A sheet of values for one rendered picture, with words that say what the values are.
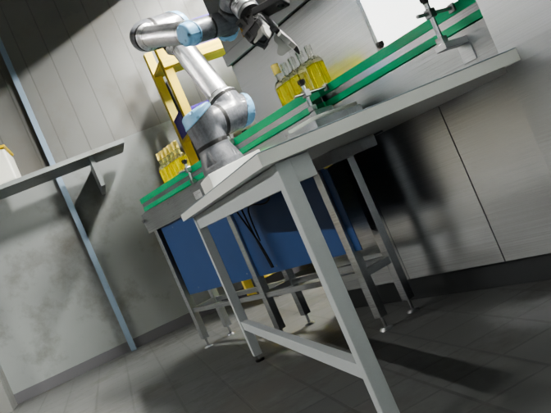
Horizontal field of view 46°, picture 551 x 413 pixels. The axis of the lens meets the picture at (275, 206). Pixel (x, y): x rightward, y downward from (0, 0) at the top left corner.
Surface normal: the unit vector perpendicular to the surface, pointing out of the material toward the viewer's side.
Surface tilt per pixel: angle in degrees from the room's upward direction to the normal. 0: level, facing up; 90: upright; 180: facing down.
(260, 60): 90
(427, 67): 90
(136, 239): 90
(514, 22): 90
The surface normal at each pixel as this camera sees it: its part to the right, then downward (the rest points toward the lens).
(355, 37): -0.75, 0.33
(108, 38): 0.25, -0.10
